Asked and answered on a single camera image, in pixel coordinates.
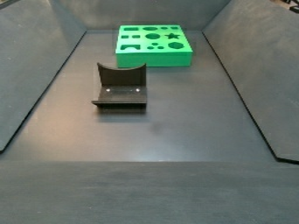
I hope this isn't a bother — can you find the green shape sorter box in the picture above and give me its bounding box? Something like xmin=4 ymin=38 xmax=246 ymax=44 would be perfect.
xmin=117 ymin=24 xmax=193 ymax=67

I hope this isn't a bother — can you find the black curved holder stand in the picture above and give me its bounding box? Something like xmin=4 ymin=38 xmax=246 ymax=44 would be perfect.
xmin=93 ymin=63 xmax=147 ymax=107

